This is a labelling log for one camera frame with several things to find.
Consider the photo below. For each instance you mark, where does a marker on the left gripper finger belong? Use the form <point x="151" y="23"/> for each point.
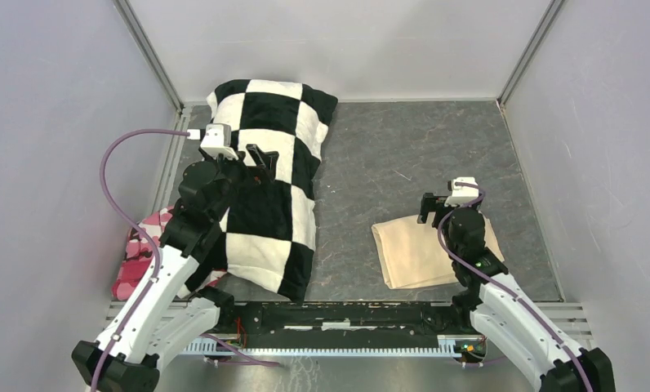
<point x="270" y="160"/>
<point x="259" y="157"/>

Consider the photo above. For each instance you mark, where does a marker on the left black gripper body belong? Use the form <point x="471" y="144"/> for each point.
<point x="238" y="173"/>

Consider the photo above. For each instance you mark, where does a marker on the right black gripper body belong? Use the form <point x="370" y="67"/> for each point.
<point x="438" y="203"/>

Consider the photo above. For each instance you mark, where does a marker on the beige surgical wrap cloth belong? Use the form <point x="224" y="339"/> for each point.
<point x="411" y="255"/>

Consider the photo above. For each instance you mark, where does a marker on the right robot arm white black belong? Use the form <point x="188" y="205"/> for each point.
<point x="495" y="306"/>

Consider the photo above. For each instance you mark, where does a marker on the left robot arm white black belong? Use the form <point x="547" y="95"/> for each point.
<point x="131" y="353"/>

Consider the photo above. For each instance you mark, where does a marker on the black white checkered blanket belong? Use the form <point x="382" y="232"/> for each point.
<point x="268" y="235"/>

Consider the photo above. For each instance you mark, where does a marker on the pink camouflage cloth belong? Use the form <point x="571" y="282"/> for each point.
<point x="138" y="256"/>

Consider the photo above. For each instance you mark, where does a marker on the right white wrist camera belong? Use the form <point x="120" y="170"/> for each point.
<point x="463" y="190"/>

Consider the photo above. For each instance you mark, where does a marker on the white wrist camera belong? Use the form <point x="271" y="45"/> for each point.
<point x="215" y="141"/>
<point x="463" y="190"/>

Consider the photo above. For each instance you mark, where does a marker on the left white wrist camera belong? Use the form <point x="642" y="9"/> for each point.
<point x="215" y="141"/>

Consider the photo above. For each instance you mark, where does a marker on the white toothed cable rail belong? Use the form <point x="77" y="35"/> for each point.
<point x="445" y="348"/>

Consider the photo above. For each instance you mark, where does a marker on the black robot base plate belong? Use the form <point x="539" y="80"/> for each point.
<point x="343" y="325"/>

